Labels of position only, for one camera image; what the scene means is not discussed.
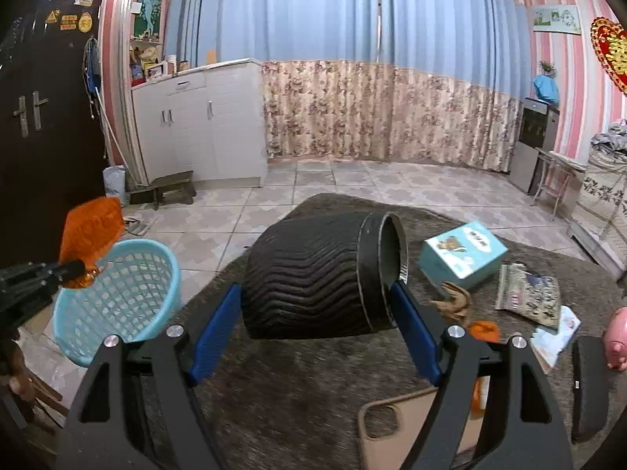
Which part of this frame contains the brown shaggy rug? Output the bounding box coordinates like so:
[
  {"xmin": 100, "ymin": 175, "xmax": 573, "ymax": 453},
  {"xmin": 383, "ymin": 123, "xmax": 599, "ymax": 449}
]
[{"xmin": 142, "ymin": 193, "xmax": 627, "ymax": 470}]

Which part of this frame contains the blue hanging cord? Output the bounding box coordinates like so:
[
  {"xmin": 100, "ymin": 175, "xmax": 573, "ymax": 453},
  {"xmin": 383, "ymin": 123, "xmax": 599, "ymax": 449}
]
[{"xmin": 83, "ymin": 36, "xmax": 102, "ymax": 118}]

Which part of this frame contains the grey printed snack packet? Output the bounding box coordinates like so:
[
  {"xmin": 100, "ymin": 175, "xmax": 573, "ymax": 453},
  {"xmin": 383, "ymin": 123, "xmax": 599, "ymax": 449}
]
[{"xmin": 495, "ymin": 263, "xmax": 562, "ymax": 330}]

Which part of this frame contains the black flat case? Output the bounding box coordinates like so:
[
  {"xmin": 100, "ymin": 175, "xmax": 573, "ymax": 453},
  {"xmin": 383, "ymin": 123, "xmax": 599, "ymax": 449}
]
[{"xmin": 571, "ymin": 337, "xmax": 613, "ymax": 444}]

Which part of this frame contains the pink pig cup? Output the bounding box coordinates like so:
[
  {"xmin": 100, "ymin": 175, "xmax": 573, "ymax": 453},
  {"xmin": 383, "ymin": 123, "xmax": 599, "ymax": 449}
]
[{"xmin": 602, "ymin": 306, "xmax": 627, "ymax": 370}]

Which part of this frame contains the white mop handle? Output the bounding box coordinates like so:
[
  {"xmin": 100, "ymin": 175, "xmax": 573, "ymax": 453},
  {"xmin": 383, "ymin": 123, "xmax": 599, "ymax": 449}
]
[{"xmin": 93, "ymin": 85, "xmax": 148, "ymax": 187}]

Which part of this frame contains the landscape wall picture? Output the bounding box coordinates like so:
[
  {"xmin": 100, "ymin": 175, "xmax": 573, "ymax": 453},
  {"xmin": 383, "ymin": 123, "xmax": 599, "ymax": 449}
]
[{"xmin": 531, "ymin": 4, "xmax": 582, "ymax": 35}]

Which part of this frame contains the green figure wall poster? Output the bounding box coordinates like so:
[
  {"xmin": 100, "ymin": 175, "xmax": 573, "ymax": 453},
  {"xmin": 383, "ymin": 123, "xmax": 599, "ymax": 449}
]
[{"xmin": 133, "ymin": 0, "xmax": 165, "ymax": 40}]

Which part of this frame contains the small folding table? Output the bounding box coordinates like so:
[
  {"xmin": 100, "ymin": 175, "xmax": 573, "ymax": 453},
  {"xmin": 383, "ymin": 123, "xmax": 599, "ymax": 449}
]
[{"xmin": 530, "ymin": 148, "xmax": 586, "ymax": 220}]

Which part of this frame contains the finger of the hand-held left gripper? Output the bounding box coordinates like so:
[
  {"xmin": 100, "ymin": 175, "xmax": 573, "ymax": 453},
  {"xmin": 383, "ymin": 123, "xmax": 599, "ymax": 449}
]
[{"xmin": 0, "ymin": 258, "xmax": 88, "ymax": 304}]

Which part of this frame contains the teal cardboard box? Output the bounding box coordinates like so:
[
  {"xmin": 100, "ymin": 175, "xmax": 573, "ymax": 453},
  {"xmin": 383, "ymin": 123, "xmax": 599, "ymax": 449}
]
[{"xmin": 419, "ymin": 221, "xmax": 509, "ymax": 292}]

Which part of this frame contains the blue and floral curtain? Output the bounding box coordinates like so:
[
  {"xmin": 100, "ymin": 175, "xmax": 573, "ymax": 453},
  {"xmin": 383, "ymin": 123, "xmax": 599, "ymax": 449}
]
[
  {"xmin": 164, "ymin": 0, "xmax": 388, "ymax": 162},
  {"xmin": 375, "ymin": 0, "xmax": 535, "ymax": 172}
]

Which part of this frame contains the blue bag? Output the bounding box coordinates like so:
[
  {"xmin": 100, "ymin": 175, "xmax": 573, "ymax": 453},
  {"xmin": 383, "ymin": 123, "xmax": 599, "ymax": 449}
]
[{"xmin": 533, "ymin": 74, "xmax": 560, "ymax": 106}]

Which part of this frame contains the black ribbed cup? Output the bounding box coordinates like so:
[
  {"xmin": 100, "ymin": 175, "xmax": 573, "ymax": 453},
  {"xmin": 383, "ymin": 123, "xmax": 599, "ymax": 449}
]
[{"xmin": 242, "ymin": 211, "xmax": 410, "ymax": 341}]

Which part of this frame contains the light blue plastic basket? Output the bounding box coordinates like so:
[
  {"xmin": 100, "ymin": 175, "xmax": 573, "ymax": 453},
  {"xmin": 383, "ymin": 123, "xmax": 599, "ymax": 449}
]
[{"xmin": 53, "ymin": 239, "xmax": 182, "ymax": 368}]

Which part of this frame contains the small dark wooden stool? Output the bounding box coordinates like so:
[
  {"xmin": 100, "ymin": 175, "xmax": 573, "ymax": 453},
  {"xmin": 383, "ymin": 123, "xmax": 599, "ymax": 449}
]
[{"xmin": 128, "ymin": 170, "xmax": 197, "ymax": 210}]

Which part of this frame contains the red heart wall decoration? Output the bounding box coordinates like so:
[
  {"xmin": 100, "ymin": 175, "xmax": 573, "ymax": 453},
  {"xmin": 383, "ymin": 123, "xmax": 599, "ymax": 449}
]
[{"xmin": 589, "ymin": 16, "xmax": 627, "ymax": 95}]

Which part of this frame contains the small orange container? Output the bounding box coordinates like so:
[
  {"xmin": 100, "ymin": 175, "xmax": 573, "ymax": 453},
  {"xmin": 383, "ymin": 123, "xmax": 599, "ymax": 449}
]
[{"xmin": 468, "ymin": 320, "xmax": 500, "ymax": 344}]

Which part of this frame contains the brown paper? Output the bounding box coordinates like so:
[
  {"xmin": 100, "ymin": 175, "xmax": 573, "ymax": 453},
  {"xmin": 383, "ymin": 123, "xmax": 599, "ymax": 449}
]
[{"xmin": 430, "ymin": 281, "xmax": 473, "ymax": 324}]

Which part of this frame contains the white booklet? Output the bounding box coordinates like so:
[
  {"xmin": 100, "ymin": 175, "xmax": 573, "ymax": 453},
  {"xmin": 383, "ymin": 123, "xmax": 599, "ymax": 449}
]
[{"xmin": 530, "ymin": 305, "xmax": 582, "ymax": 374}]

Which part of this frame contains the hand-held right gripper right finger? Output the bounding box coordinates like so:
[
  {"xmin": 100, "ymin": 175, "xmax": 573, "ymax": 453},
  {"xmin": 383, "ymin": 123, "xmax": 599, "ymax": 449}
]
[{"xmin": 389, "ymin": 281, "xmax": 575, "ymax": 470}]

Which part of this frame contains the grey water dispenser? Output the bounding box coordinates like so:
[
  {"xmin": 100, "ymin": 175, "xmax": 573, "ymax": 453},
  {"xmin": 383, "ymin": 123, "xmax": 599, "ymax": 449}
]
[{"xmin": 508, "ymin": 98, "xmax": 560, "ymax": 194}]

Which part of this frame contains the white plastic bag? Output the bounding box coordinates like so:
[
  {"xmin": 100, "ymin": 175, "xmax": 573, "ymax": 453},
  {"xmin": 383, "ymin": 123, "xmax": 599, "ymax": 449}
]
[{"xmin": 103, "ymin": 165, "xmax": 128, "ymax": 201}]

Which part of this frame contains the white cabinet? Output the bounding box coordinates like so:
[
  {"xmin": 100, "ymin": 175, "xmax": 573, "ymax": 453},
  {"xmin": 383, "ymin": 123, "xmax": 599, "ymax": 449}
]
[{"xmin": 131, "ymin": 59, "xmax": 269, "ymax": 188}]

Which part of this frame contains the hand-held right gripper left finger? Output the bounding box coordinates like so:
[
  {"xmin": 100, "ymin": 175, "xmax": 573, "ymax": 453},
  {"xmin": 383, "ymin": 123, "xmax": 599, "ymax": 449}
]
[{"xmin": 56, "ymin": 281, "xmax": 243, "ymax": 470}]

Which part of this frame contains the patterned cloth covered cabinet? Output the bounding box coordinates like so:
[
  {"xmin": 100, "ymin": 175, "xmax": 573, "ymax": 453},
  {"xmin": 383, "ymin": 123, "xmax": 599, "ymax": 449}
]
[{"xmin": 567, "ymin": 149, "xmax": 627, "ymax": 280}]

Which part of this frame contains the brown phone case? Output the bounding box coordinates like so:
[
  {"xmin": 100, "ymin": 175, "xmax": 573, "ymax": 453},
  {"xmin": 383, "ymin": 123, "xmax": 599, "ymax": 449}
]
[{"xmin": 357, "ymin": 386, "xmax": 486, "ymax": 470}]

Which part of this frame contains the pile of clothes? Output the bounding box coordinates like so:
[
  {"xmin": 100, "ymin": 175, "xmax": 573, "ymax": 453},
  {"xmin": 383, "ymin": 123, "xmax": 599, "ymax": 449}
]
[{"xmin": 590, "ymin": 118, "xmax": 627, "ymax": 152}]

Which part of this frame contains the orange plastic bag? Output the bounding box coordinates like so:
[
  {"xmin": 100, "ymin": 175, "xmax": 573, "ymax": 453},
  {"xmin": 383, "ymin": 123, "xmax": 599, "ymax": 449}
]
[{"xmin": 59, "ymin": 197, "xmax": 124, "ymax": 289}]

